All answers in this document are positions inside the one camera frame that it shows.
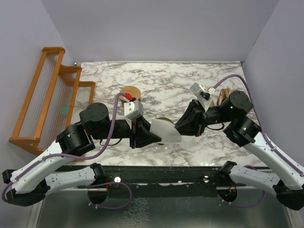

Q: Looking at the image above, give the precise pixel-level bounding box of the dark green glass dripper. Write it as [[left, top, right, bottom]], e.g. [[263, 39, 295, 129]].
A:
[[157, 117, 174, 124]]

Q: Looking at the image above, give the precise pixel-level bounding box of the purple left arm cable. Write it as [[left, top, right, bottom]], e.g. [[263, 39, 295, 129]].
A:
[[1, 93, 126, 203]]

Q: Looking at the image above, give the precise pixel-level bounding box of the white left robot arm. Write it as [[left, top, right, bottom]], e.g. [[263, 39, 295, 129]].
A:
[[1, 101, 162, 207]]

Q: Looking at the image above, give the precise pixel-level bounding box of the clear glass dripper cone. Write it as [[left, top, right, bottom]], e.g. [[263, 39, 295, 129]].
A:
[[155, 143, 171, 152]]

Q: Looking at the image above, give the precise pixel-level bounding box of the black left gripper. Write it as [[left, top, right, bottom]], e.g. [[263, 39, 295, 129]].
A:
[[92, 114, 162, 149]]

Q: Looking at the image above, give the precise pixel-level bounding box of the orange wooden rack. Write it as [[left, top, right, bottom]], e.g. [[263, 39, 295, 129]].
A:
[[9, 47, 95, 156]]

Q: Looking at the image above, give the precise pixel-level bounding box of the orange coffee filter box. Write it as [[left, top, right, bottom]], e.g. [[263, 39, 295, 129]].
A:
[[217, 87, 232, 106]]

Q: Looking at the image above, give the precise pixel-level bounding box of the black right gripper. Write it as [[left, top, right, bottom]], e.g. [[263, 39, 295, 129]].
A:
[[168, 98, 234, 137]]

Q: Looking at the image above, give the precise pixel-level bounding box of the white paper coffee filter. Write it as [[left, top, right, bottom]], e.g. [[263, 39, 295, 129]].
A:
[[150, 119, 182, 144]]

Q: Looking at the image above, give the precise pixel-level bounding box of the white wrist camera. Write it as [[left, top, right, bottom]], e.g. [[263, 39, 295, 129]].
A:
[[123, 93, 144, 126], [190, 83, 216, 112]]

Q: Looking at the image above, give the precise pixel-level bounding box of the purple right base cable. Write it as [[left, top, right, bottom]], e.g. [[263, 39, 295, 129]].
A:
[[220, 166, 266, 209]]

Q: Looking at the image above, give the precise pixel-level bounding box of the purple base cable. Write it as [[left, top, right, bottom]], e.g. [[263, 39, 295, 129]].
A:
[[220, 166, 266, 209], [86, 181, 133, 210]]

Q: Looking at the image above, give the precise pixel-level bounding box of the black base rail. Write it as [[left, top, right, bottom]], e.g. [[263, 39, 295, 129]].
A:
[[86, 165, 236, 198]]

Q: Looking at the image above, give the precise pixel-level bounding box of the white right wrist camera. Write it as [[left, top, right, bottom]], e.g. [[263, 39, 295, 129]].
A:
[[190, 83, 216, 112]]

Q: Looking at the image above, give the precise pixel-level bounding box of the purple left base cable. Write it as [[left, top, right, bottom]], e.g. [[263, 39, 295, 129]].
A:
[[86, 181, 133, 210]]

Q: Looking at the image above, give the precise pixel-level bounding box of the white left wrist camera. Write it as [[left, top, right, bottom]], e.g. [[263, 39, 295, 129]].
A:
[[123, 93, 144, 126]]

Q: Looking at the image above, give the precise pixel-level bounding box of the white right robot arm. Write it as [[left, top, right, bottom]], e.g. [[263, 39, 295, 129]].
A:
[[175, 91, 304, 210]]

